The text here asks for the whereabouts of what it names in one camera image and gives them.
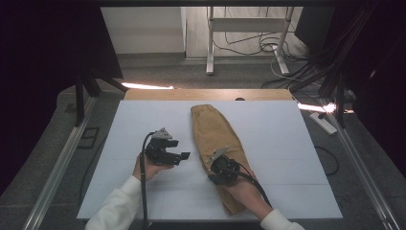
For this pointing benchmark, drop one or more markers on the aluminium rail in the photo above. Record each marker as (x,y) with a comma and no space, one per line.
(360,166)
(57,172)

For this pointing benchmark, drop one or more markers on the person's left hand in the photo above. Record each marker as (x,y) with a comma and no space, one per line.
(146,169)

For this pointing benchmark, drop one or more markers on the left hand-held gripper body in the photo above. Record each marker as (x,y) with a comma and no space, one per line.
(159,151)

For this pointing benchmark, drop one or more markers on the black plug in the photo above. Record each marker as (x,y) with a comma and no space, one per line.
(321,115)

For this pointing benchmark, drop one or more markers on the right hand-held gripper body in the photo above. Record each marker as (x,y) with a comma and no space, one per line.
(223,171)

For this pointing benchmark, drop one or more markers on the white cabinet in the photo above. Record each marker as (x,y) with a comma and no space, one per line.
(143,28)

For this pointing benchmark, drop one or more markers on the tan pants with small patches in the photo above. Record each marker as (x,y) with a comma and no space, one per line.
(210,127)

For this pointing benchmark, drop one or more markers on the dark curtain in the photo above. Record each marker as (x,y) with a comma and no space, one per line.
(383,80)
(38,64)

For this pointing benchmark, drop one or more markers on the black table grommet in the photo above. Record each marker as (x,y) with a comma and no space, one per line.
(240,99)

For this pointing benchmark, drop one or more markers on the white foam board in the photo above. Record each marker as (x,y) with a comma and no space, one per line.
(127,127)

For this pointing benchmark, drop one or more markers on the person's right hand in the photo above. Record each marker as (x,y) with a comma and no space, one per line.
(249,195)

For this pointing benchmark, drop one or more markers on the white power strip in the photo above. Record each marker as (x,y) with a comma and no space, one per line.
(325,125)

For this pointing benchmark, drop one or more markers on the white metal stand frame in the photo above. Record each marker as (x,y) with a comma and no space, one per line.
(245,25)

